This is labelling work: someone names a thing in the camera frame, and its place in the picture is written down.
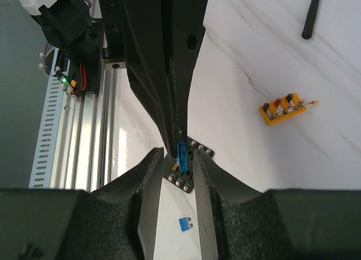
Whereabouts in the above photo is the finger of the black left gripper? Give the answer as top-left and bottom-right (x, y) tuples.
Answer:
(120, 0), (177, 157)
(170, 0), (208, 141)

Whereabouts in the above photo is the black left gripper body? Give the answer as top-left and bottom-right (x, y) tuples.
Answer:
(99, 0), (126, 70)

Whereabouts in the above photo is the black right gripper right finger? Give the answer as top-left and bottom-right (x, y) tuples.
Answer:
(192, 151), (360, 259)

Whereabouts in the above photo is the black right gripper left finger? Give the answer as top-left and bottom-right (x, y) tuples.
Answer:
(1, 148), (164, 259)

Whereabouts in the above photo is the blue blade fuse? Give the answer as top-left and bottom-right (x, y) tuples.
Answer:
(177, 141), (188, 172)
(178, 217), (193, 232)

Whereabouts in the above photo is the black fuse box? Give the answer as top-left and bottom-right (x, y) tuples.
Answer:
(163, 137), (215, 193)

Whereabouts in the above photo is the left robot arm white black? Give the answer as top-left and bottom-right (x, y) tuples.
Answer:
(19, 0), (208, 157)

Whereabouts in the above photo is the orange terminal block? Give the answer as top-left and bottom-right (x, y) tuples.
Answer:
(258, 92), (319, 126)

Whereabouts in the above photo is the aluminium rail frame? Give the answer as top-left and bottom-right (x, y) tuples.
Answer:
(49, 69), (120, 192)

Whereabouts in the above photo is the white slotted cable duct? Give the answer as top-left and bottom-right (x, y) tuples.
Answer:
(29, 49), (64, 189)

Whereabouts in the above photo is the claw hammer black handle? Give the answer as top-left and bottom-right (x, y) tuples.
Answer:
(301, 0), (320, 40)

